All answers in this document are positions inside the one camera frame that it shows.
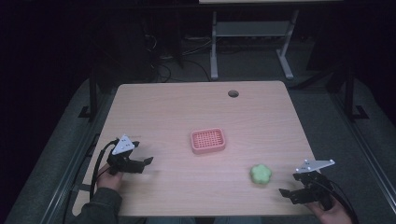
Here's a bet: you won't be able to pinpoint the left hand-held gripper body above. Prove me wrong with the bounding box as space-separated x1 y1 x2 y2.
106 133 146 175

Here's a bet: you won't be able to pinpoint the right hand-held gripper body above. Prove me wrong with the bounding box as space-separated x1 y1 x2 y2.
291 159 336 211

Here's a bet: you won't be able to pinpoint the green flower-shaped soap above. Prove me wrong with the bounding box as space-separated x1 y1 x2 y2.
249 163 273 187

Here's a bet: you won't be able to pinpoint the pink soap dish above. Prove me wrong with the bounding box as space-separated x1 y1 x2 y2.
190 127 227 155

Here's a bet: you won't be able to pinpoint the person's right hand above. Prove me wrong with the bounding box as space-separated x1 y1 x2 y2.
305 196 353 224

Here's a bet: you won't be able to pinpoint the person's left hand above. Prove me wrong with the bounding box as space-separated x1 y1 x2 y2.
96 163 125 191

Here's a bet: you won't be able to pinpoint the black metal stand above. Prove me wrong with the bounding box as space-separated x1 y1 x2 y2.
342 63 371 122
78 66 100 121

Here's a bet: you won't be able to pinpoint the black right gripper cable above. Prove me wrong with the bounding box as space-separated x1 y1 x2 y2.
311 177 360 224

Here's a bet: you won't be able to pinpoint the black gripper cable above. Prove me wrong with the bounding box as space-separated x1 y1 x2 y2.
311 177 360 224
89 139 120 201

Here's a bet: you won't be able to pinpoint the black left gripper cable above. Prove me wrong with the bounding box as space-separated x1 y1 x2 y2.
89 139 120 201

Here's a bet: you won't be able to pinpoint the floor cables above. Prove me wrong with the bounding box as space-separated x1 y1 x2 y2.
144 33 213 83

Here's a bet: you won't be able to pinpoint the white metal desk frame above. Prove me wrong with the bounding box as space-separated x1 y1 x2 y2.
209 8 301 80

